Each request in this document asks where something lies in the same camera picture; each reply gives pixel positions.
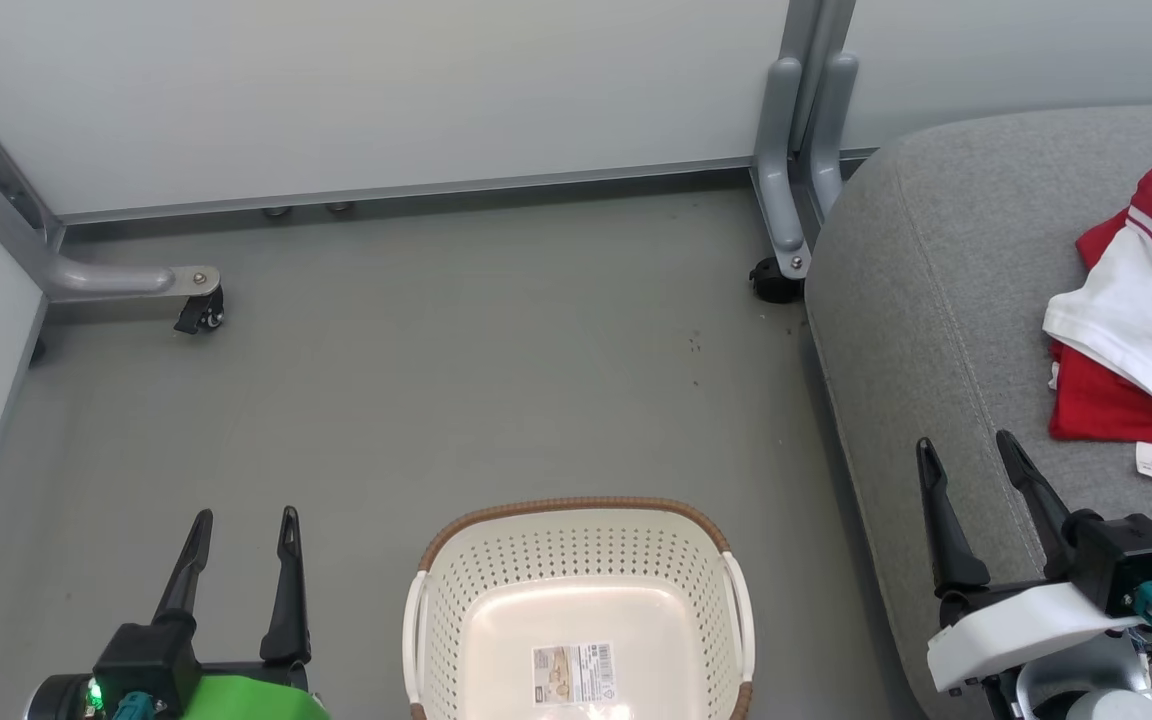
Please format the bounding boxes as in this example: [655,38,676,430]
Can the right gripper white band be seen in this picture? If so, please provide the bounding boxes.
[915,429,1149,697]

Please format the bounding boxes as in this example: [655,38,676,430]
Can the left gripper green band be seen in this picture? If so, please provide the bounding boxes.
[150,505,333,720]

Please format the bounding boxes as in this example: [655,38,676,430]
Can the red white striped printed garment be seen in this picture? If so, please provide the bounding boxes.
[1041,136,1152,412]

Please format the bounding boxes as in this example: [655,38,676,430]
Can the cream perforated laundry basket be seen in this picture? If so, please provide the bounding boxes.
[401,496,758,720]

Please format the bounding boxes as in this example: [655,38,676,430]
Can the paper barcode label in basket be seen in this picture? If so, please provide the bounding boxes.
[531,641,620,708]

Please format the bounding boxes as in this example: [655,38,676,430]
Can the grey fabric sofa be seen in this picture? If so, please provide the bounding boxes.
[803,100,1152,720]

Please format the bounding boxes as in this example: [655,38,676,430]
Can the black caster under single leg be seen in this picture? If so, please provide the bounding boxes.
[173,284,228,336]

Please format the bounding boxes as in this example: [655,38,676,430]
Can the black caster under double leg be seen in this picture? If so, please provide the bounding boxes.
[748,256,806,305]

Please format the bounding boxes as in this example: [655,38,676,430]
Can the grey single partition leg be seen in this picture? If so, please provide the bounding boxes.
[0,68,223,304]

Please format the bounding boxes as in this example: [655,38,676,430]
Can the grey double partition leg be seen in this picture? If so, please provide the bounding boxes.
[747,0,863,282]

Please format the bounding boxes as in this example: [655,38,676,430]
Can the grey partition base rail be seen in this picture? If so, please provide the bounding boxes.
[54,148,879,227]

